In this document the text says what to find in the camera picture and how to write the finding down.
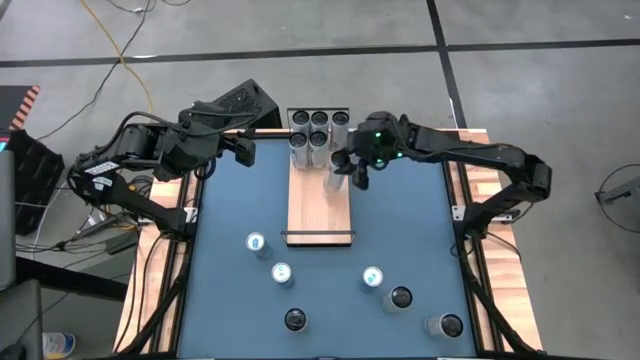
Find white Celsius Peach Vibe can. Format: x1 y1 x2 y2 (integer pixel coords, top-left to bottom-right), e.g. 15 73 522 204
323 148 352 194
308 131 330 169
288 131 310 170

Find blue silver Red Bull can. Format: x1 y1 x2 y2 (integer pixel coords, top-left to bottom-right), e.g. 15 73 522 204
358 265 385 294
270 261 296 290
244 231 275 261

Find black wire floor stand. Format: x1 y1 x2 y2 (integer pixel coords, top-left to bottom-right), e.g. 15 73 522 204
593 162 640 237

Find grey panel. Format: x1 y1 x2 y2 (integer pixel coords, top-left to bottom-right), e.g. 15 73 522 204
0 149 17 291

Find white Celsius Arctic Vibe can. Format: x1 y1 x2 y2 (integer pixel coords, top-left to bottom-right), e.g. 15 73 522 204
330 109 351 151
310 109 330 135
291 109 312 135

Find black power adapter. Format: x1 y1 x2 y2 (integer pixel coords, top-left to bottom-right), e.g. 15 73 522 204
103 232 140 255

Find white Celsius can black lid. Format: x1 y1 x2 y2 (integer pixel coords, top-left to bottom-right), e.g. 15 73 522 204
382 285 414 315
424 312 465 340

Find black floor cable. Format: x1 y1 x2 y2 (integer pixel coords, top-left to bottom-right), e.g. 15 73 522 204
35 0 194 142

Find wooden shelf black metal frame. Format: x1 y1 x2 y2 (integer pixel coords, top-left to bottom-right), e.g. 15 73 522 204
280 106 356 249

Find black plastic crate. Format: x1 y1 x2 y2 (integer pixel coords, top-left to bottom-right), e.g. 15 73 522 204
7 128 66 237

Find yellow floor cable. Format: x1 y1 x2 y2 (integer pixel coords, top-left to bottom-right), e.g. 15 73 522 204
79 0 154 114

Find white Celsius can yellow band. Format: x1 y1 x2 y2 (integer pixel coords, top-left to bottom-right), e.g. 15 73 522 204
283 307 310 335

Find white blue yellow container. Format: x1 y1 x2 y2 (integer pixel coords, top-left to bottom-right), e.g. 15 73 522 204
42 331 77 360

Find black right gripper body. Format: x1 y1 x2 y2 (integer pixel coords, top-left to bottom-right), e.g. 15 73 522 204
349 112 416 169

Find black floor beam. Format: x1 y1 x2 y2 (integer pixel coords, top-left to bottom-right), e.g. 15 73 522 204
14 257 129 303

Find orange black striped board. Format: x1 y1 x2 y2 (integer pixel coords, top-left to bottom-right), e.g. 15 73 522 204
0 84 41 132

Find black diagonal support strut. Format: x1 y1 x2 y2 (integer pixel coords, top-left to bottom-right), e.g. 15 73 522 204
457 239 539 357
115 239 196 357

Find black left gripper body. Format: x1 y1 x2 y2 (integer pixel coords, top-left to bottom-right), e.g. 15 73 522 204
187 127 236 166

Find blue table mat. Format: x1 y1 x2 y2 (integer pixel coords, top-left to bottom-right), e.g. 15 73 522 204
177 137 479 359

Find black table frame rails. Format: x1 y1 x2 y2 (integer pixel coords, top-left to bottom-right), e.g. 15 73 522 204
149 128 504 360

